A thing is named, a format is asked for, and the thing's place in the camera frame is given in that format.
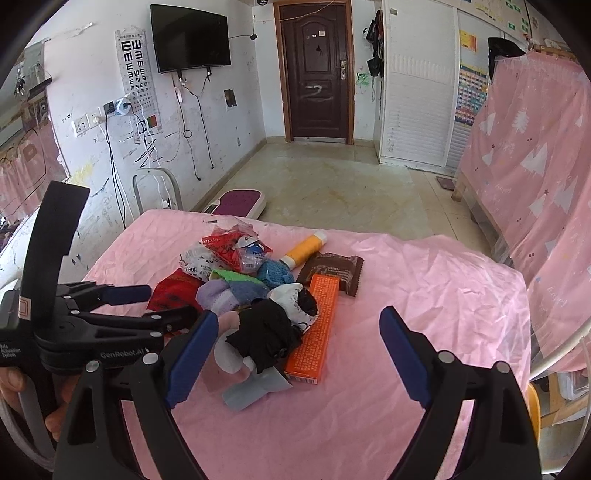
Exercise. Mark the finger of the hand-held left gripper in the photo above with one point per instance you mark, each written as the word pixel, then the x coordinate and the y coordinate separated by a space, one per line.
pixel 138 321
pixel 129 293

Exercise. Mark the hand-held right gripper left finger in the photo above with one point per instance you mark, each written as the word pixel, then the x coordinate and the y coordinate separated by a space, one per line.
pixel 191 355

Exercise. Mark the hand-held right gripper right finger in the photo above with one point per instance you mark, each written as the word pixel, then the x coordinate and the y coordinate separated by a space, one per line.
pixel 406 360

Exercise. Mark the white printed plastic packet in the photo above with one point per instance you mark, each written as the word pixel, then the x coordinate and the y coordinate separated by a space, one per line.
pixel 196 263

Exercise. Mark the brown foil wrapper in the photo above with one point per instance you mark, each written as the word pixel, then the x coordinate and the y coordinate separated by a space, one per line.
pixel 334 272

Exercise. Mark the orange plastic basin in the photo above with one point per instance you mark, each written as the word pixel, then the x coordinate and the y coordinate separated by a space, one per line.
pixel 533 410

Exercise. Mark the person's left hand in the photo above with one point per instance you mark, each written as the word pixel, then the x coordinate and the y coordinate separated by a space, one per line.
pixel 55 420

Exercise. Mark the plain white sock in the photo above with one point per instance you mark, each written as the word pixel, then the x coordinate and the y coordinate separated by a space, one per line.
pixel 228 355

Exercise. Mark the red plastic packet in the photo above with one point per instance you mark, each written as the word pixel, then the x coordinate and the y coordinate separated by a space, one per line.
pixel 173 290

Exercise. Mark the plain pink curtain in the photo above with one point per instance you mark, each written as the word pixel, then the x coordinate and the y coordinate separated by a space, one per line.
pixel 27 170

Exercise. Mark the purple sock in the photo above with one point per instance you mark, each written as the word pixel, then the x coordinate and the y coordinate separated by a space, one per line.
pixel 221 297

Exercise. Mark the grey cloth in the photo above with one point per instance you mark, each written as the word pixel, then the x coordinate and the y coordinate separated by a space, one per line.
pixel 251 392

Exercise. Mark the pink bed sheet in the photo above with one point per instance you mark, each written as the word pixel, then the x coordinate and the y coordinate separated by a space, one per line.
pixel 392 277

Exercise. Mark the green sock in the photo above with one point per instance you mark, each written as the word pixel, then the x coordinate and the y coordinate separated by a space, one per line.
pixel 231 276

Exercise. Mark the orange cardboard box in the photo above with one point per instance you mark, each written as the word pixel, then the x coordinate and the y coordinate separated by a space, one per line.
pixel 318 323

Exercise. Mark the red printed plastic bag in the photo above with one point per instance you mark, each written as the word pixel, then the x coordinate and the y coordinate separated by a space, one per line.
pixel 221 247

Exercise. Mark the white and black sock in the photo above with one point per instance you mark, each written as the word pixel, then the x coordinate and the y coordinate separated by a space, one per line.
pixel 288 300

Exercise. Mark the blue knit sock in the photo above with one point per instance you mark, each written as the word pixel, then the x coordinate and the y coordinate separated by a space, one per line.
pixel 274 274

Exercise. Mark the grey metal chair back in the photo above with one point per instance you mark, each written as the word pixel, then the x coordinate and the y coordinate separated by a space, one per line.
pixel 173 184

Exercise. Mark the clear bag with blue item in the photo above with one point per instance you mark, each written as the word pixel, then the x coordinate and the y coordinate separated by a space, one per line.
pixel 254 254

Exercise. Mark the purple bathroom scale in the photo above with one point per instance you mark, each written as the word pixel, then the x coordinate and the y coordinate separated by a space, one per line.
pixel 238 203

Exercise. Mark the white power cube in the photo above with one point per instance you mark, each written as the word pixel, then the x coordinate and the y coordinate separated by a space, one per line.
pixel 123 107

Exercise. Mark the yellow tube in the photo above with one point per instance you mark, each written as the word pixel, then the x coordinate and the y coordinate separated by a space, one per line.
pixel 302 249

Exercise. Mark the white chair with brown seat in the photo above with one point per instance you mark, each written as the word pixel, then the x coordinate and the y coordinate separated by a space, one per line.
pixel 563 350

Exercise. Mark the small brown floor mat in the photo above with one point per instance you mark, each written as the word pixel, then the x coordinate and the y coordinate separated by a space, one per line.
pixel 445 183

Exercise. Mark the eye chart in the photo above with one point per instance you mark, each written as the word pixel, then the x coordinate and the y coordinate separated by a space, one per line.
pixel 136 69

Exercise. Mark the pink tree-print bed curtain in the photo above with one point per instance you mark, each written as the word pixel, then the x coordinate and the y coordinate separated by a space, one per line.
pixel 531 161

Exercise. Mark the white louvered wardrobe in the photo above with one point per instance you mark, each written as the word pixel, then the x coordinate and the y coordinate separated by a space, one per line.
pixel 415 92

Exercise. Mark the dark brown door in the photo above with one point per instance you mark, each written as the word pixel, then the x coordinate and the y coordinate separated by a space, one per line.
pixel 314 69

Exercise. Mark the hanging black bags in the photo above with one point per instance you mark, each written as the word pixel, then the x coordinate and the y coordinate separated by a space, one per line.
pixel 375 46

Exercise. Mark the black garment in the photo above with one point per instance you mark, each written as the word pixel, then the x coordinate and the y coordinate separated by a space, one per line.
pixel 503 53

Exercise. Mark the white wall socket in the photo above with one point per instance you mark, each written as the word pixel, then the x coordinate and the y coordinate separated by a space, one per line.
pixel 95 119
pixel 82 125

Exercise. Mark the wall television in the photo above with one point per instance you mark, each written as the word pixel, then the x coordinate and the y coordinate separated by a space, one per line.
pixel 189 37

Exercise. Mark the colourful grid wall chart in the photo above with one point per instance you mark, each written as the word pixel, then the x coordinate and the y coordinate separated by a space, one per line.
pixel 471 97

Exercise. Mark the orange wall poster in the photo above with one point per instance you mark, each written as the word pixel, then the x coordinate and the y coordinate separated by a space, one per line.
pixel 467 40

